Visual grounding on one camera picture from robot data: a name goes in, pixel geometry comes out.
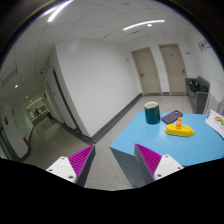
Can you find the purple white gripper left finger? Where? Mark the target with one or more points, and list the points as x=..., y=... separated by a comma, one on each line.
x=74, y=168

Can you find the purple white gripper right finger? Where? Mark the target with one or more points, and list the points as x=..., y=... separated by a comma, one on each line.
x=153, y=165

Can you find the teal ceramic mug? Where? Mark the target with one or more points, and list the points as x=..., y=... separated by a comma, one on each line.
x=152, y=112

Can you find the purple smartphone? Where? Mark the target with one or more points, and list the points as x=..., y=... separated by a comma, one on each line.
x=171, y=117

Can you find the red fire extinguisher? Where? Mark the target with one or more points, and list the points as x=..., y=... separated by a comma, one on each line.
x=26, y=141

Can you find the blue table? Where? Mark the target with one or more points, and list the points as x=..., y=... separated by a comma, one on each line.
x=205, y=145

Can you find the rainbow drawing paper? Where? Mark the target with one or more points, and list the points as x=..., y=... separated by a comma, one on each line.
x=216, y=122

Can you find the grey cabinet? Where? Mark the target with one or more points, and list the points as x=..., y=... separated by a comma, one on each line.
x=197, y=90

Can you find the left beige door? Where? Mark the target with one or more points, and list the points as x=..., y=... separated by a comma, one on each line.
x=147, y=71

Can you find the beige door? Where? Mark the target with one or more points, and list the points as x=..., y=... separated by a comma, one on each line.
x=172, y=71
x=147, y=71

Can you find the right beige door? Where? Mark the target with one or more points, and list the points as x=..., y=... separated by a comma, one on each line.
x=172, y=71

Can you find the long ceiling light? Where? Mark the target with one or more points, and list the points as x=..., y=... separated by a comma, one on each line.
x=148, y=23

